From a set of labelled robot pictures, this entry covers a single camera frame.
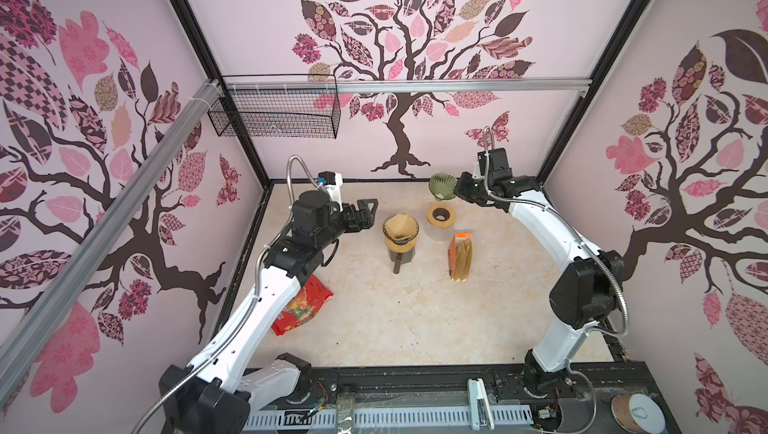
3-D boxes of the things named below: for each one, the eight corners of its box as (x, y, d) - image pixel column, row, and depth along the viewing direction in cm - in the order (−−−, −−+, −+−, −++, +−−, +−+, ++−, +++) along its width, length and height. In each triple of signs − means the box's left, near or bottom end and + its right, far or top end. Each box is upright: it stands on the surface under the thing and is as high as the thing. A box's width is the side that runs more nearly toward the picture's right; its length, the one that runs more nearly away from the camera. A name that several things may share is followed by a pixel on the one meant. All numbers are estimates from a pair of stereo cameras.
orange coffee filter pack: (448, 279, 94) (452, 266, 87) (448, 246, 102) (452, 231, 96) (468, 282, 94) (474, 269, 87) (466, 248, 102) (471, 233, 95)
